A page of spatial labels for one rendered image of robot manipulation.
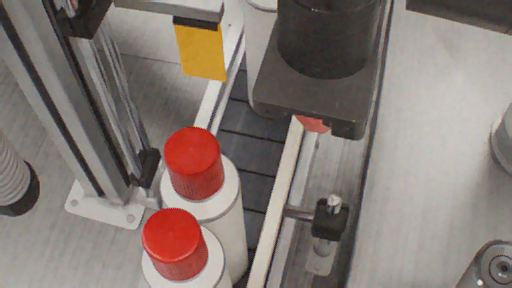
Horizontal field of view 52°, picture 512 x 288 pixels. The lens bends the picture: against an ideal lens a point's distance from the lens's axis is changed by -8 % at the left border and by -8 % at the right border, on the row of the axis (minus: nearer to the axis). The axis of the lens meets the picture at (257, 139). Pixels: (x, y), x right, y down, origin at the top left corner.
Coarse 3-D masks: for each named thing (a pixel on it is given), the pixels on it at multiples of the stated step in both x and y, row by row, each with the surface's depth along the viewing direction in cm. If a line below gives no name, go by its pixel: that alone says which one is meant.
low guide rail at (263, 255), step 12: (288, 132) 53; (300, 132) 53; (288, 144) 52; (288, 156) 52; (288, 168) 51; (276, 180) 50; (288, 180) 50; (276, 192) 50; (276, 204) 49; (276, 216) 49; (264, 228) 48; (276, 228) 48; (264, 240) 48; (264, 252) 47; (252, 264) 46; (264, 264) 46; (252, 276) 46; (264, 276) 46
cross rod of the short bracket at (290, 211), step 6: (288, 204) 50; (282, 210) 49; (288, 210) 49; (294, 210) 49; (300, 210) 49; (306, 210) 49; (312, 210) 49; (282, 216) 50; (288, 216) 49; (294, 216) 49; (300, 216) 49; (306, 216) 49; (312, 216) 49
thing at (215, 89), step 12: (240, 0) 55; (240, 12) 54; (240, 24) 53; (228, 36) 53; (240, 36) 53; (228, 48) 52; (228, 60) 51; (228, 72) 51; (216, 84) 50; (204, 96) 49; (216, 96) 49; (204, 108) 49; (216, 108) 50; (204, 120) 48
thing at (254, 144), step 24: (240, 72) 61; (240, 96) 59; (240, 120) 58; (264, 120) 58; (288, 120) 58; (240, 144) 56; (264, 144) 56; (240, 168) 55; (264, 168) 55; (264, 192) 54; (264, 216) 52
